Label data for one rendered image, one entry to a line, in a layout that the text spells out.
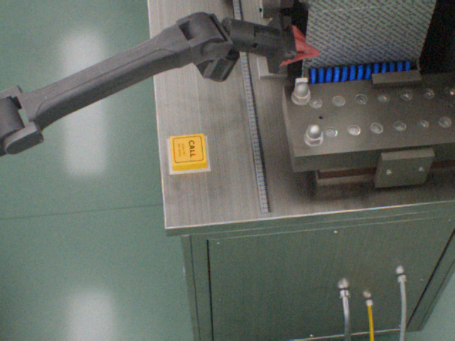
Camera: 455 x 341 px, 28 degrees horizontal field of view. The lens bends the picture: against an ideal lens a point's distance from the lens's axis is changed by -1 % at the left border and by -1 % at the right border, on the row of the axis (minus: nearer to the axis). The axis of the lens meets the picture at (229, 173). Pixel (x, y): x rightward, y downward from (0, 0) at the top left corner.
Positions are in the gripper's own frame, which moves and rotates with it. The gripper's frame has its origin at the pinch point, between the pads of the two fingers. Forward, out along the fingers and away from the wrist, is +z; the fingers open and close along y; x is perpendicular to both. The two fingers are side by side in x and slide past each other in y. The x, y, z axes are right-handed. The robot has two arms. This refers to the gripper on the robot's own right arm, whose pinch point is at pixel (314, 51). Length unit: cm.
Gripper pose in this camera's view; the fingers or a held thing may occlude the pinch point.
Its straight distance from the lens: 179.1
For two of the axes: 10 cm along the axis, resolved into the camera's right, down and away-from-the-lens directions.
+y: 1.1, 8.7, -4.7
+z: 8.9, 1.2, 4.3
